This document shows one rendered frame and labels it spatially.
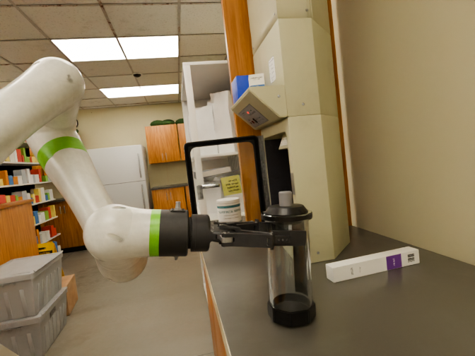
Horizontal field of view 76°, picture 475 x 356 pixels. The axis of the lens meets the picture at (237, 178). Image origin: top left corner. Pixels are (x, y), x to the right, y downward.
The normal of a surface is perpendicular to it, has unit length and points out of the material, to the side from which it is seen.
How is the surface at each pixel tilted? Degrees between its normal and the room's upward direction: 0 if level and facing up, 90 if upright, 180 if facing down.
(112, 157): 90
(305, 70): 90
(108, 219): 55
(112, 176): 90
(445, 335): 0
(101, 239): 87
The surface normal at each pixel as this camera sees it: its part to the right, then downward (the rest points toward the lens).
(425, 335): -0.11, -0.99
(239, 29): 0.19, 0.03
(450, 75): -0.98, 0.12
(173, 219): 0.18, -0.64
